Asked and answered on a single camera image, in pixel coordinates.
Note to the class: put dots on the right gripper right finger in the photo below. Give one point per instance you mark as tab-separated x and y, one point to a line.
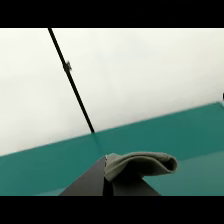
131	187

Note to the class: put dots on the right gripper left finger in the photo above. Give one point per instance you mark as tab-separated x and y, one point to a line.
90	181

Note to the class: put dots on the grey-green garment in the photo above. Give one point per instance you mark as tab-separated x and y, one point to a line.
140	164

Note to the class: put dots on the black pole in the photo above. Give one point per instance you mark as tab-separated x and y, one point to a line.
71	80

